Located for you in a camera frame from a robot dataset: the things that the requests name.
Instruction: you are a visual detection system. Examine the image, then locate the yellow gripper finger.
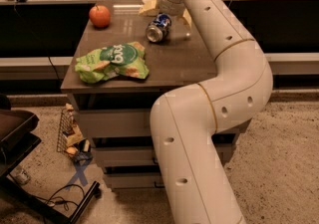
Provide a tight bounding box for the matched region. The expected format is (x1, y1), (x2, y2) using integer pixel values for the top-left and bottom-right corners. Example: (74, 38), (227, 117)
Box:
(177, 9), (192, 30)
(139, 0), (160, 16)

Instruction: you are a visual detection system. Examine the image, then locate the blue pepsi can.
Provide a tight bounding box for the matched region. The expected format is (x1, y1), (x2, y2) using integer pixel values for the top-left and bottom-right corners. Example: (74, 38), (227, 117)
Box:
(146, 14), (171, 43)

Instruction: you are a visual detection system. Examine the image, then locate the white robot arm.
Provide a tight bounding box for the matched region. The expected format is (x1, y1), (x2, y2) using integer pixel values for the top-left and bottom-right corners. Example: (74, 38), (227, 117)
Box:
(150, 0), (273, 224)

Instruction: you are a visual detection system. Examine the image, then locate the red apple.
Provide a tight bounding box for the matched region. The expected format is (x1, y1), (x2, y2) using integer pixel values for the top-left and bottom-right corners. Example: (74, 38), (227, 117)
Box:
(89, 5), (111, 28)

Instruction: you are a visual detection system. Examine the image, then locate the grey drawer cabinet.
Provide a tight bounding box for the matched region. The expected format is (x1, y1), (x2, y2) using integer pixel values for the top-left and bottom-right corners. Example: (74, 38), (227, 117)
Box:
(60, 0), (252, 192)

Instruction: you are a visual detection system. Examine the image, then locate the green chip bag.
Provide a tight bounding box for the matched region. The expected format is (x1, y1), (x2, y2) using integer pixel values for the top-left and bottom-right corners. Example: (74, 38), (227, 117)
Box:
(75, 42), (150, 84)

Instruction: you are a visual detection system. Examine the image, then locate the top grey drawer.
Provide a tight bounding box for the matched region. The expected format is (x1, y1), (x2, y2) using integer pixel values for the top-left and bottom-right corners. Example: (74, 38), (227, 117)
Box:
(75, 109), (151, 138)

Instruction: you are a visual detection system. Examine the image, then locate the grey drawer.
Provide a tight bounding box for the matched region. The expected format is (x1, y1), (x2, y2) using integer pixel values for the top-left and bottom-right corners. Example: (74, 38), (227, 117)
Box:
(75, 109), (151, 138)
(92, 144), (233, 167)
(103, 173), (163, 189)

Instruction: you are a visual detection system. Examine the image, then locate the middle grey drawer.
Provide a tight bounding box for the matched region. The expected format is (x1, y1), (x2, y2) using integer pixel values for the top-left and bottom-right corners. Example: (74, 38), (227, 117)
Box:
(92, 144), (233, 167)

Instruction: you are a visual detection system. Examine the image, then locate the bottom grey drawer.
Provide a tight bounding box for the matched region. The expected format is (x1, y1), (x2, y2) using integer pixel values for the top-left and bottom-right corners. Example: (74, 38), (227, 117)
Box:
(103, 173), (163, 189)

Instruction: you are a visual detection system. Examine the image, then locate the blue tape cross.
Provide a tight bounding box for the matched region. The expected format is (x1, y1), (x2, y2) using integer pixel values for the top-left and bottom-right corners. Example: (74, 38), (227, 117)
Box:
(68, 159), (91, 186)

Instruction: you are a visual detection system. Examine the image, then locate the wire snack basket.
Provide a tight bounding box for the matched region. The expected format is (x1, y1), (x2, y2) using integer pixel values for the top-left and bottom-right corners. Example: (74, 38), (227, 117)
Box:
(57, 104), (93, 163)

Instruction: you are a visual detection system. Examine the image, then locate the black cart frame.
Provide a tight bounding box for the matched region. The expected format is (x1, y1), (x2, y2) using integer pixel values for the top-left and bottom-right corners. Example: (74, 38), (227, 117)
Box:
(0, 94), (101, 224)

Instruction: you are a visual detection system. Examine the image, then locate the black floor cable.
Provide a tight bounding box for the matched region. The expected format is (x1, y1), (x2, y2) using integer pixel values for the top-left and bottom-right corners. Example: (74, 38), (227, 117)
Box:
(31, 183), (87, 212)

